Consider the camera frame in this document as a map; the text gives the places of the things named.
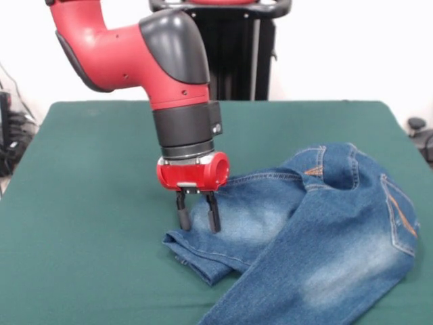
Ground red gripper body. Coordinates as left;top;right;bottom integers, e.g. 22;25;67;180
156;151;231;192

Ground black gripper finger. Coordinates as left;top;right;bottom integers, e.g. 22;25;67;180
175;190;192;232
205;191;222;234

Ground blue denim jeans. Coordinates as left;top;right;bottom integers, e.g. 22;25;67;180
162;142;420;325

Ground dark green table cloth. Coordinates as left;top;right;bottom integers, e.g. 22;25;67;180
0;100;433;325

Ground black equipment box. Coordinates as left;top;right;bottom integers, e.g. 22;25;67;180
0;90;11;150

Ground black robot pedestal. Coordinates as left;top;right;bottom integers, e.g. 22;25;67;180
148;0;292;101

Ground black cable bundle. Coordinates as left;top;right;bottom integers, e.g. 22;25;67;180
0;111;37;177

